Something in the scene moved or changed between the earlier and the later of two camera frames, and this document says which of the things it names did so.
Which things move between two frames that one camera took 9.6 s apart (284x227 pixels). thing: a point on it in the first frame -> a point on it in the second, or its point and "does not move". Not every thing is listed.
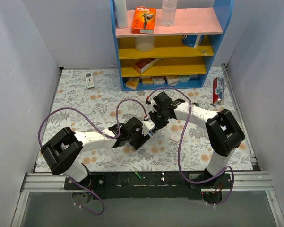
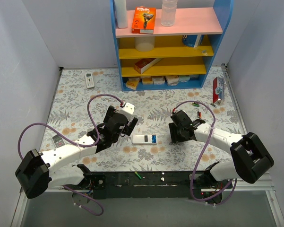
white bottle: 122,18 does not move
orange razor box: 143,20 does not move
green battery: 138,175 does not move
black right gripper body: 156,117 -> 176,133
